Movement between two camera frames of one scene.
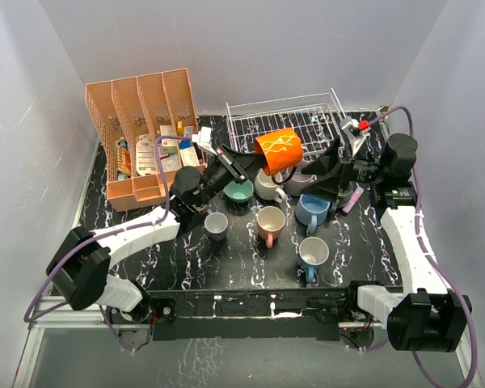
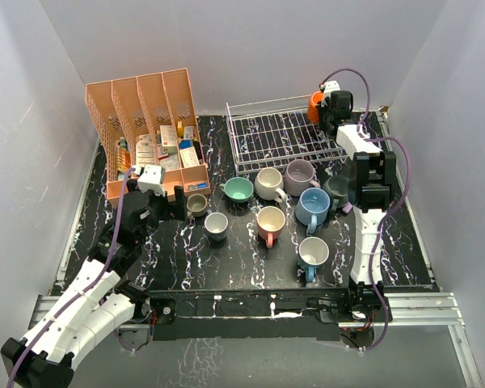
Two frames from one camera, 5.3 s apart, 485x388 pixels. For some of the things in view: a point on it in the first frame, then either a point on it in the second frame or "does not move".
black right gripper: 329,187 to 320,111
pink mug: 270,223 does not move
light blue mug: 311,212 does not move
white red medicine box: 168,131 does not move
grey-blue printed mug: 216,225 does not move
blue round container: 185,144 does not move
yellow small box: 179,128 does not move
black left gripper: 238,165 to 178,208
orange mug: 280,150 to 312,107
